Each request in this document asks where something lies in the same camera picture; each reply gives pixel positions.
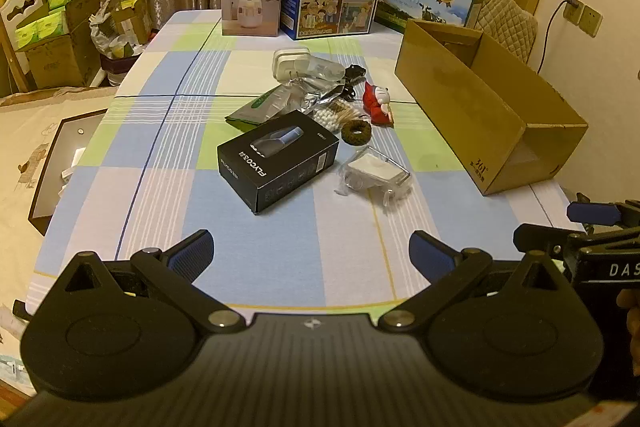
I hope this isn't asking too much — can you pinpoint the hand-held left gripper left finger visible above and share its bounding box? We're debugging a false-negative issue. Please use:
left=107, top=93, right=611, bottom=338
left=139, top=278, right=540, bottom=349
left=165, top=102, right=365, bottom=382
left=59, top=229, right=246, bottom=334

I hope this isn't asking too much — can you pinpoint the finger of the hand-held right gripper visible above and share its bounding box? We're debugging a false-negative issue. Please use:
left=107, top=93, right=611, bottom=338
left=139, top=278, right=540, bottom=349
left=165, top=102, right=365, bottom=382
left=513, top=223, right=585, bottom=254
left=566, top=199, right=640, bottom=228

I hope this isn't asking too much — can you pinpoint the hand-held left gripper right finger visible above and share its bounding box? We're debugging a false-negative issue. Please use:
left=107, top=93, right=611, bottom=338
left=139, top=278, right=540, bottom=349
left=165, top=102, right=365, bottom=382
left=377, top=231, right=568, bottom=333

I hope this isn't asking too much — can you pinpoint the black razor box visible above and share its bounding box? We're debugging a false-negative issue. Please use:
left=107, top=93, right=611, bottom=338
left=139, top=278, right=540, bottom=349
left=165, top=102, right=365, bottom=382
left=216, top=109, right=341, bottom=215

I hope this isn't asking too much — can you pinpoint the green packet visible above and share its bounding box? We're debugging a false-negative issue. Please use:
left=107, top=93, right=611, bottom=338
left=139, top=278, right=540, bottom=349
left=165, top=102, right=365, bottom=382
left=225, top=87, right=292, bottom=132

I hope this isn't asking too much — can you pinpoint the red hooded cat figurine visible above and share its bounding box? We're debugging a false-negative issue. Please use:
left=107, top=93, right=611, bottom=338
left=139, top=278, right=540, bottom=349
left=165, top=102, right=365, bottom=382
left=362, top=82, right=395, bottom=126

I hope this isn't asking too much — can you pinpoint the cardboard box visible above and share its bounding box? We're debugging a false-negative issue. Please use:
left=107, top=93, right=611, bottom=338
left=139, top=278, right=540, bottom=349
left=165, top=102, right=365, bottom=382
left=394, top=19, right=589, bottom=196

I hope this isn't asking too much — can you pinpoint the white charger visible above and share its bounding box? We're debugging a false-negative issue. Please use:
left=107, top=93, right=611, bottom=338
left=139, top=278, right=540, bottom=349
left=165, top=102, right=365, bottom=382
left=271, top=49, right=315, bottom=82

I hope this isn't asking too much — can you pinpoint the person's right hand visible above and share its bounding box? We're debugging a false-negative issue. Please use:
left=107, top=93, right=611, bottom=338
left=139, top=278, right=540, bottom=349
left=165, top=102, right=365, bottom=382
left=616, top=289, right=640, bottom=378

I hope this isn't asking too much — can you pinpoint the clear plastic box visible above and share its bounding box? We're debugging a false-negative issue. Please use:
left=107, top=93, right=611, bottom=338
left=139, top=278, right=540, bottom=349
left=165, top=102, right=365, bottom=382
left=335, top=146, right=413, bottom=210

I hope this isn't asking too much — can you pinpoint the checked tablecloth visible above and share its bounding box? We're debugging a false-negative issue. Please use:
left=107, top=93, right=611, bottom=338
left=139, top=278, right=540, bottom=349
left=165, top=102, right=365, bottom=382
left=30, top=9, right=586, bottom=308

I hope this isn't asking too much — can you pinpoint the black tray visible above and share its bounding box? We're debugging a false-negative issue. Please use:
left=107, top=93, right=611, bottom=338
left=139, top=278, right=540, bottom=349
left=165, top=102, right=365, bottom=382
left=27, top=109, right=108, bottom=235

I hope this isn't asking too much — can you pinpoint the bundle of cotton swabs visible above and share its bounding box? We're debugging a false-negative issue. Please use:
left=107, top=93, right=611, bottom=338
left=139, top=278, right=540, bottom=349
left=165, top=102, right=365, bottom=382
left=312, top=99, right=371, bottom=130

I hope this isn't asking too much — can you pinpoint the cream printed blanket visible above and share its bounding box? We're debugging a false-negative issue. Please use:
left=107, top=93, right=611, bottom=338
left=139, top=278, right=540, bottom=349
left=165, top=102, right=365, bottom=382
left=0, top=87, right=116, bottom=333

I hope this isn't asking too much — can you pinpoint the large brown carton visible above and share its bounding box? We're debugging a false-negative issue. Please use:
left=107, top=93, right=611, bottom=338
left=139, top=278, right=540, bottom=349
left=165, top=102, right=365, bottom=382
left=15, top=0, right=101, bottom=88

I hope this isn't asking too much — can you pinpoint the crumpled plastic bag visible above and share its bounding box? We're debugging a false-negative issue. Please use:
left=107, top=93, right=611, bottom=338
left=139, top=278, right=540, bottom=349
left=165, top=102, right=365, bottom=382
left=89, top=0, right=146, bottom=58

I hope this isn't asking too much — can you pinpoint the small brown carton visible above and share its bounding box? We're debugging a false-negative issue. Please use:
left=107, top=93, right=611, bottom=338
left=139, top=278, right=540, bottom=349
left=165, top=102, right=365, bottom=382
left=110, top=0, right=152, bottom=46

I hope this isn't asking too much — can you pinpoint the stack of green packets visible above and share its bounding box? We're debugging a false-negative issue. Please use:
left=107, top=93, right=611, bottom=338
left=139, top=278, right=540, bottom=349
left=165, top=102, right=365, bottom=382
left=16, top=0, right=76, bottom=51

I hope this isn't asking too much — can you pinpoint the white carved chair back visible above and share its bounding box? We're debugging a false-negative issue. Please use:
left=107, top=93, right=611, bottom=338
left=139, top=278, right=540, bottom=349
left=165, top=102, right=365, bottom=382
left=0, top=0, right=51, bottom=98

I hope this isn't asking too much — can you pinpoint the brown hair tie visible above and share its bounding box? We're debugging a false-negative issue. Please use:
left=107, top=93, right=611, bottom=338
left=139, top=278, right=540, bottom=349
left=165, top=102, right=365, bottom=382
left=341, top=119, right=372, bottom=146

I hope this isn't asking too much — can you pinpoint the beige wall socket plate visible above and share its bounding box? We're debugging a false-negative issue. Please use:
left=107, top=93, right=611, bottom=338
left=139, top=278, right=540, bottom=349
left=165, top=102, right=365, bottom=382
left=580, top=5, right=603, bottom=38
left=562, top=0, right=584, bottom=26

